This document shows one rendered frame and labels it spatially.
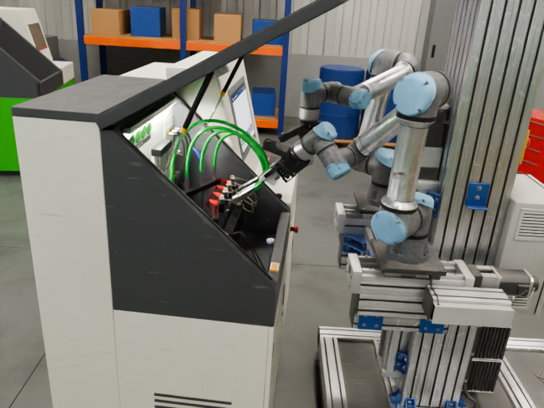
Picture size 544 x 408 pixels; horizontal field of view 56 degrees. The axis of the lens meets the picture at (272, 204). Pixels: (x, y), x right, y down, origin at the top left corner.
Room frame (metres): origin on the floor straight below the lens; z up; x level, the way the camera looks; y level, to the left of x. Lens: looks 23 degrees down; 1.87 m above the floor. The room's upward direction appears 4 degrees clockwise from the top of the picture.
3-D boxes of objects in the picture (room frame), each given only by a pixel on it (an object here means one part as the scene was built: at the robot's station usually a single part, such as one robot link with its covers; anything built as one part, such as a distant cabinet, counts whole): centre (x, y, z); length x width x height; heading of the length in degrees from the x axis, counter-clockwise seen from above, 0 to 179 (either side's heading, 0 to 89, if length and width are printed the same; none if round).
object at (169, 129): (2.11, 0.44, 1.20); 0.13 x 0.03 x 0.31; 175
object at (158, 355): (1.85, 0.23, 0.39); 0.70 x 0.58 x 0.79; 175
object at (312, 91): (1.95, -0.12, 1.53); 0.09 x 0.08 x 0.11; 134
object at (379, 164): (2.12, -0.48, 1.20); 0.13 x 0.12 x 0.14; 44
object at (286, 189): (2.54, 0.00, 0.96); 0.70 x 0.22 x 0.03; 175
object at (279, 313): (1.83, -0.06, 0.44); 0.65 x 0.02 x 0.68; 175
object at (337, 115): (6.79, -1.10, 0.51); 1.20 x 0.85 x 1.02; 88
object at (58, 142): (2.24, 0.63, 0.75); 1.40 x 0.28 x 1.50; 175
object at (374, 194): (2.12, -0.49, 1.09); 0.15 x 0.15 x 0.10
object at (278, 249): (1.83, -0.04, 0.87); 0.62 x 0.04 x 0.16; 175
